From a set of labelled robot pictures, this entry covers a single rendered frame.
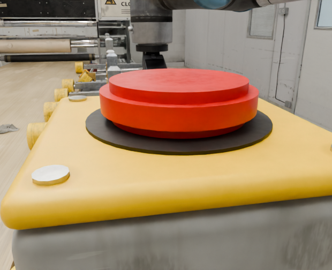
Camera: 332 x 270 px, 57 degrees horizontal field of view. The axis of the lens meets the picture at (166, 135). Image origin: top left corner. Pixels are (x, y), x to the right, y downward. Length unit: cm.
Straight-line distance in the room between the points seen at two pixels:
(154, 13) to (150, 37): 5
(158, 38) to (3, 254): 48
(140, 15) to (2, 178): 49
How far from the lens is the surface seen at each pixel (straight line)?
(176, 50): 975
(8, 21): 328
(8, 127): 117
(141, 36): 66
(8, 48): 326
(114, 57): 107
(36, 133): 91
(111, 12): 310
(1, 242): 61
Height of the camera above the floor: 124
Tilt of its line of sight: 20 degrees down
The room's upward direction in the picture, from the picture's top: straight up
